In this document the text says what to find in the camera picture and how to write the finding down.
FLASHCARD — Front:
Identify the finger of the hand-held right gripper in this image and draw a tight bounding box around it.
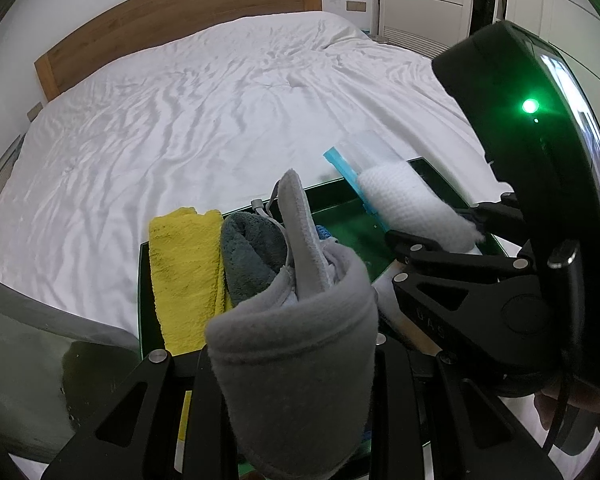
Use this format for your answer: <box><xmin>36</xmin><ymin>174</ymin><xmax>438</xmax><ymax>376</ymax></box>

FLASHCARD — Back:
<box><xmin>384</xmin><ymin>229</ymin><xmax>537</xmax><ymax>275</ymax></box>
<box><xmin>460</xmin><ymin>191</ymin><xmax>523</xmax><ymax>233</ymax></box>

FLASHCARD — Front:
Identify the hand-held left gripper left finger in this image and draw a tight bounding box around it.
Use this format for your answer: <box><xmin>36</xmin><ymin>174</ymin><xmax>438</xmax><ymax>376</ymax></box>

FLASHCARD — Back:
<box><xmin>41</xmin><ymin>347</ymin><xmax>241</xmax><ymax>480</ymax></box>

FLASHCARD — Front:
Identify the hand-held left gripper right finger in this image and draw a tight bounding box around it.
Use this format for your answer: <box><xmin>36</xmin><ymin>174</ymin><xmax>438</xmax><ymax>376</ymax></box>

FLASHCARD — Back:
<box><xmin>367</xmin><ymin>335</ymin><xmax>563</xmax><ymax>480</ymax></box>

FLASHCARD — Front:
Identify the white knit cloth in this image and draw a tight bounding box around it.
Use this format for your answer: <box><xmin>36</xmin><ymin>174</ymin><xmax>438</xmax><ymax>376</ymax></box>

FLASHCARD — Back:
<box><xmin>356</xmin><ymin>161</ymin><xmax>485</xmax><ymax>253</ymax></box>

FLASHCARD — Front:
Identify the light grey fleece cloth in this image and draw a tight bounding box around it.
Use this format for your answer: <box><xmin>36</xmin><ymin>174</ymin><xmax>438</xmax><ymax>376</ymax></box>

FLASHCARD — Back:
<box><xmin>205</xmin><ymin>244</ymin><xmax>379</xmax><ymax>480</ymax></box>

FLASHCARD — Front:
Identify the green tray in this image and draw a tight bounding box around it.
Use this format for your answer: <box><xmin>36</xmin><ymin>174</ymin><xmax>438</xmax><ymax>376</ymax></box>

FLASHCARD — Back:
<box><xmin>137</xmin><ymin>157</ymin><xmax>506</xmax><ymax>480</ymax></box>

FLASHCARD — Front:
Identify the person's right hand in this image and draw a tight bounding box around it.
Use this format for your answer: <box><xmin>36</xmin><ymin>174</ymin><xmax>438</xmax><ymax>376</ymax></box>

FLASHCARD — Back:
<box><xmin>534</xmin><ymin>387</ymin><xmax>600</xmax><ymax>433</ymax></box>

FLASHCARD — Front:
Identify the yellow towel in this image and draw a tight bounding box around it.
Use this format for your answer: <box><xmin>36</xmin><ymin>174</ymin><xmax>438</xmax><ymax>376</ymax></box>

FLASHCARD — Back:
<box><xmin>148</xmin><ymin>207</ymin><xmax>235</xmax><ymax>476</ymax></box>

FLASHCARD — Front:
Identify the clear zip bag blue strip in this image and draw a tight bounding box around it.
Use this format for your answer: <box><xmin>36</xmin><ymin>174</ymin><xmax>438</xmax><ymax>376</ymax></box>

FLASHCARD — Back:
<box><xmin>323</xmin><ymin>127</ymin><xmax>416</xmax><ymax>233</ymax></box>

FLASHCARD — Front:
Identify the dark grey towel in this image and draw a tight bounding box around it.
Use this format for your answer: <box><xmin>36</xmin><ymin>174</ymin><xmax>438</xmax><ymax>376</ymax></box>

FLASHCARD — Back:
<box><xmin>221</xmin><ymin>211</ymin><xmax>291</xmax><ymax>308</ymax></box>

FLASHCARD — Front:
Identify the grey translucent cylinder container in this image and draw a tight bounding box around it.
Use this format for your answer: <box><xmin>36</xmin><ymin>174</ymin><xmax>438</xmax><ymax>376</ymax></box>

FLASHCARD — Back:
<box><xmin>0</xmin><ymin>270</ymin><xmax>142</xmax><ymax>463</ymax></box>

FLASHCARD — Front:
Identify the white bed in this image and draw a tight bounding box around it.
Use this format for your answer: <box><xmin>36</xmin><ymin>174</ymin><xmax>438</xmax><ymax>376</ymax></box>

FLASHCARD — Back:
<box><xmin>0</xmin><ymin>10</ymin><xmax>521</xmax><ymax>361</ymax></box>

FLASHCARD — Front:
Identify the grey low cabinet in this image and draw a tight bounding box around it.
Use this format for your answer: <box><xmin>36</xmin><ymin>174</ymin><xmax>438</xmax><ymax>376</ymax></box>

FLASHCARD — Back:
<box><xmin>0</xmin><ymin>135</ymin><xmax>27</xmax><ymax>223</ymax></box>

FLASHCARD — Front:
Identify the wooden headboard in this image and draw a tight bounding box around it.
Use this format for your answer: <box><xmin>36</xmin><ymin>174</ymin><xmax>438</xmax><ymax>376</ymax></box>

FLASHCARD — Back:
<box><xmin>34</xmin><ymin>0</ymin><xmax>323</xmax><ymax>103</ymax></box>

